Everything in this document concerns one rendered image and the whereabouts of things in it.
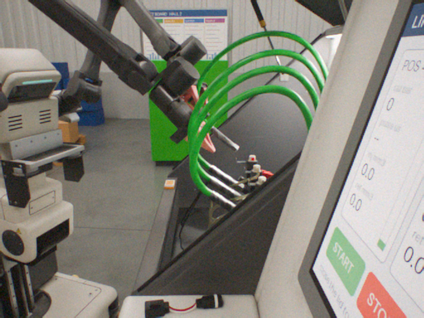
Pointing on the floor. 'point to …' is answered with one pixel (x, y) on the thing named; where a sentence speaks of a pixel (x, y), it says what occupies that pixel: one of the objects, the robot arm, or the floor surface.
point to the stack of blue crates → (93, 111)
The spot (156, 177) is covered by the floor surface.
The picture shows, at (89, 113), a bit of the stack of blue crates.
